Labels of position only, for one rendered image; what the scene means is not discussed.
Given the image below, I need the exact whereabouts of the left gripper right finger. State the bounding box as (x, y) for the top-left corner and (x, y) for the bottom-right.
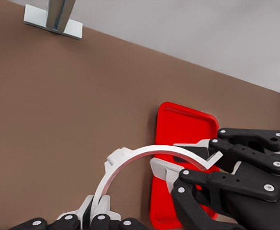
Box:
(90, 194), (146, 230)

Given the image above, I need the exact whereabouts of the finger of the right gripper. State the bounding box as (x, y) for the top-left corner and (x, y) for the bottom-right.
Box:
(150, 160), (280, 230)
(172, 127), (280, 177)

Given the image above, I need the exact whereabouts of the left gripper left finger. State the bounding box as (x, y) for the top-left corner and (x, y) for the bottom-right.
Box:
(8, 194), (94, 230)

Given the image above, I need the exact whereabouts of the white drainage pipe clamp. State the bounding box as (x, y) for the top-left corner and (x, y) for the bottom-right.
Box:
(90, 143), (224, 226)

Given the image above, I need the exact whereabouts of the red rectangular plate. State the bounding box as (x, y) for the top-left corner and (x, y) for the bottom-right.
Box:
(149, 102), (220, 230)

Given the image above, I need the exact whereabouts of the silver frame post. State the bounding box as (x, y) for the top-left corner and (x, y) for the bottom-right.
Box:
(23, 0), (83, 40)

